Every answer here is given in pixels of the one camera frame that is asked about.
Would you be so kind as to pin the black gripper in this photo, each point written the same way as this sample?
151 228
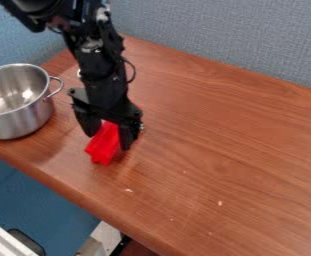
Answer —
102 100

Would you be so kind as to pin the red plastic block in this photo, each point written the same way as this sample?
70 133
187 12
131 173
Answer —
105 144

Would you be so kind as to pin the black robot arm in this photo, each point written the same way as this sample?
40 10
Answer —
84 24

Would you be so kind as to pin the metal pot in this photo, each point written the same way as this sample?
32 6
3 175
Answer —
27 89

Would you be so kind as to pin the white table leg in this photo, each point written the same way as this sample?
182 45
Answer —
102 242

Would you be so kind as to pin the white appliance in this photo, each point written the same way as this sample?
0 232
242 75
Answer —
11 247

